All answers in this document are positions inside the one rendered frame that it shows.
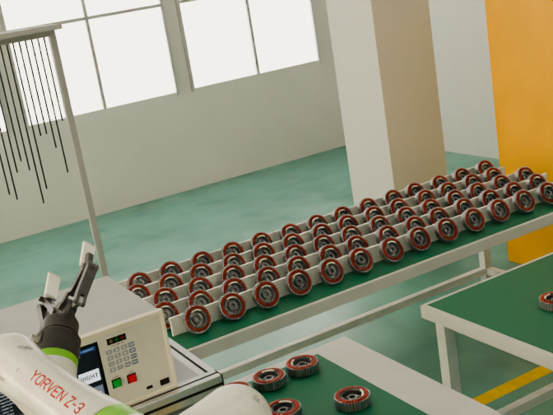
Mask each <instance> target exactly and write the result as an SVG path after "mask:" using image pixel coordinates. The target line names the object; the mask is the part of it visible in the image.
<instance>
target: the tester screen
mask: <svg viewBox="0 0 553 415"><path fill-rule="evenodd" d="M79 356H80V359H79V361H78V367H77V375H81V374H84V373H86V372H88V371H92V370H94V369H97V368H99V371H100V366H99V362H98V358H97V355H96V350H95V346H93V347H89V348H87V349H84V350H81V351H80V355H79ZM100 378H101V380H98V381H96V382H93V383H91V384H88V385H89V386H91V387H92V388H94V387H96V386H98V385H102V384H103V387H104V383H103V380H102V376H101V372H100ZM104 390H105V387H104ZM21 414H23V412H22V411H21V410H20V409H19V408H18V407H17V406H16V405H15V404H14V403H13V402H12V401H11V400H10V399H9V398H8V397H7V396H6V395H4V394H3V393H1V392H0V415H21Z"/></svg>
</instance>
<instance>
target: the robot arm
mask: <svg viewBox="0 0 553 415"><path fill-rule="evenodd" d="M94 257H95V246H94V245H92V244H90V243H89V242H87V241H85V240H84V241H83V243H82V248H81V258H80V264H79V265H80V266H81V268H80V270H79V272H78V274H77V276H76V278H75V280H74V282H73V284H72V286H71V288H70V290H69V291H66V293H65V295H64V297H63V298H62V300H61V301H60V302H59V303H57V305H56V304H55V303H54V302H53V301H56V300H57V297H58V288H59V283H60V276H59V275H57V274H55V273H52V272H50V271H49V272H48V276H47V281H46V286H45V290H44V297H42V296H40V297H39V301H40V302H42V303H41V304H38V305H37V307H36V309H37V312H38V316H39V322H40V327H39V332H38V333H37V334H36V335H34V334H31V335H30V337H29V338H28V337H27V336H25V335H23V334H21V333H4V334H1V335H0V392H1V393H3V394H4V395H6V396H7V397H8V398H9V399H10V400H11V401H12V402H13V403H14V404H15V405H16V406H17V407H18V408H19V409H20V410H21V411H22V412H23V413H24V414H25V415H144V414H142V413H140V412H138V411H137V410H136V409H134V408H131V407H129V406H128V405H127V404H125V403H122V402H120V401H118V400H117V399H114V398H112V397H110V396H108V395H107V394H104V393H102V392H100V391H99V390H97V389H94V388H92V387H91V386H89V385H87V384H86V383H84V382H82V381H81V380H79V379H78V378H77V367H78V361H79V359H80V356H79V355H80V349H81V338H80V336H79V335H78V331H79V323H78V321H77V318H76V316H75V314H76V312H77V307H79V306H80V307H82V308H83V307H84V306H85V305H86V299H87V296H88V294H89V291H90V289H91V286H92V283H93V281H94V279H95V275H96V273H97V271H98V268H99V265H97V264H95V263H94ZM69 296H71V297H72V299H70V298H68V297H69ZM31 338H32V339H34V341H32V340H31ZM178 415H272V411H271V409H270V406H269V404H268V402H267V400H266V399H265V398H264V397H263V396H262V395H261V394H260V393H259V392H258V391H257V390H255V389H253V388H251V387H249V386H247V385H241V384H231V385H224V386H221V387H220V388H218V389H215V390H214V391H212V392H211V393H210V394H209V395H208V396H206V397H205V398H204V399H202V400H200V401H199V402H197V403H195V404H194V405H193V406H192V407H190V408H188V409H186V410H185V411H183V412H181V413H180V414H178Z"/></svg>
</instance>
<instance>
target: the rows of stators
mask: <svg viewBox="0 0 553 415"><path fill-rule="evenodd" d="M318 370H319V364H318V358H317V357H316V356H312V355H308V354H307V355H306V354H303V355H302V356H301V355H300V356H299V355H298V356H295V357H292V358H290V359H289V360H288V361H287V362H286V373H287V375H289V376H292V377H296V378H298V377H299V378H300V377H301V378H302V377H307V376H310V375H313V374H314V373H316V372H317V371H318ZM286 373H285V371H284V370H282V369H280V368H276V367H274V368H273V367H272V368H271V367H270V368H269V369H268V368H267V369H262V370H260V371H258V372H256V373H255V374H254V375H253V377H252V382H253V387H254V388H255V389H256V390H259V391H262V392H269V391H274V390H277V389H280V388H281V387H282V386H284V385H285V384H286ZM231 384H241V385H247V386H249V387H251V384H249V383H247V382H243V381H238V382H237V381H236V382H232V383H231V382H230V383H228V384H225V385H231ZM251 388H252V387H251Z"/></svg>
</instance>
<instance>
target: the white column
mask: <svg viewBox="0 0 553 415"><path fill-rule="evenodd" d="M326 5H327V11H328V22H329V29H330V35H331V41H332V51H333V57H334V64H335V70H336V76H337V87H338V94H339V100H340V106H341V112H342V122H343V129H344V135H345V141H346V152H347V159H348V165H349V171H350V177H351V188H352V194H353V200H354V205H356V204H358V202H359V201H360V200H361V199H363V198H372V199H375V198H379V197H382V196H383V195H384V194H385V193H386V192H387V191H389V190H390V189H396V190H397V191H400V190H403V189H405V188H406V187H407V186H408V185H409V184H410V183H413V182H416V183H419V184H423V183H425V182H428V181H431V179H432V178H434V177H435V176H436V175H443V176H446V175H448V174H447V166H446V159H445V151H444V136H443V129H442V121H441V113H440V106H439V91H438V83H437V76H436V68H435V54H434V46H433V38H432V30H431V23H430V8H429V0H326Z"/></svg>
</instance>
